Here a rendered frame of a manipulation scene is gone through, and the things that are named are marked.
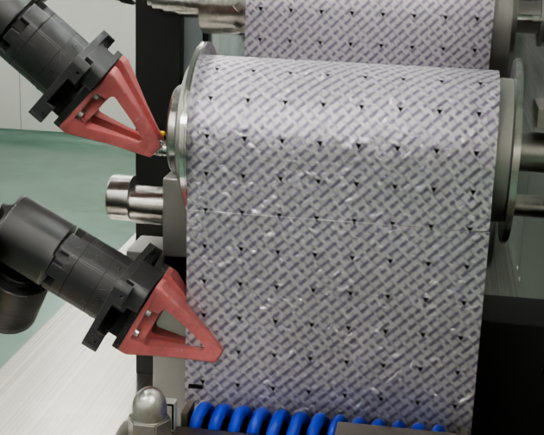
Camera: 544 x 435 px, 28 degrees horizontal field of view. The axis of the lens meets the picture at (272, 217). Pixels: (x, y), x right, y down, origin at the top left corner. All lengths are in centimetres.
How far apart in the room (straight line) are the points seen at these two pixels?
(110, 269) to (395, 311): 23
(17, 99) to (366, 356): 617
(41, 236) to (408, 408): 32
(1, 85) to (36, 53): 610
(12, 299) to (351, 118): 32
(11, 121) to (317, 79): 620
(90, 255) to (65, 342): 53
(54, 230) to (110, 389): 41
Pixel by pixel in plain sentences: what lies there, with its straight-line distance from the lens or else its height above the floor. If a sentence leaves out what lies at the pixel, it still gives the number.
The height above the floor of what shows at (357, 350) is 109.
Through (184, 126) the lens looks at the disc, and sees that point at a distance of 83.
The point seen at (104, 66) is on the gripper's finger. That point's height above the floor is 130.
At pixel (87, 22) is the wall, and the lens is 674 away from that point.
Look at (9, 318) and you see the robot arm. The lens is 94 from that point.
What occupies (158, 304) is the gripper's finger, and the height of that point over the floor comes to 113.
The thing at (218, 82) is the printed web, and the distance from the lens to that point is 85.
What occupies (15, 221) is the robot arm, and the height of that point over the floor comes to 119.
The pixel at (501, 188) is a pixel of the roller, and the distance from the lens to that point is 84.
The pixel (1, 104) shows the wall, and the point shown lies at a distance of 702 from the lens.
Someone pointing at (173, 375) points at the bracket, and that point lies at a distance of 100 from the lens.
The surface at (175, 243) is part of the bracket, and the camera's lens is 95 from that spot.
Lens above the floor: 143
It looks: 16 degrees down
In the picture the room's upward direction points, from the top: 2 degrees clockwise
